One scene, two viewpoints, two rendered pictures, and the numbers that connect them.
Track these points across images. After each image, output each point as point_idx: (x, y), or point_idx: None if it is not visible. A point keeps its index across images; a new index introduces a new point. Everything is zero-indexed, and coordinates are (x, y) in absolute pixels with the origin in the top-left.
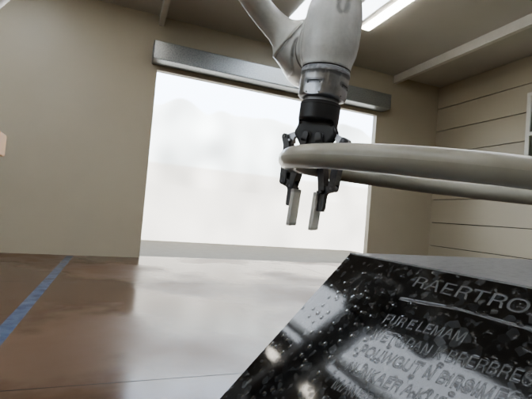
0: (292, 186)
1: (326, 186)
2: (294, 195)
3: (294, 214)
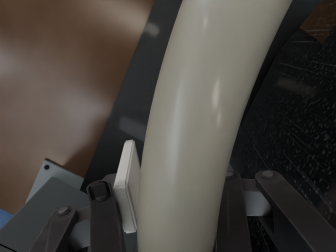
0: (123, 234)
1: (251, 215)
2: (137, 210)
3: (136, 167)
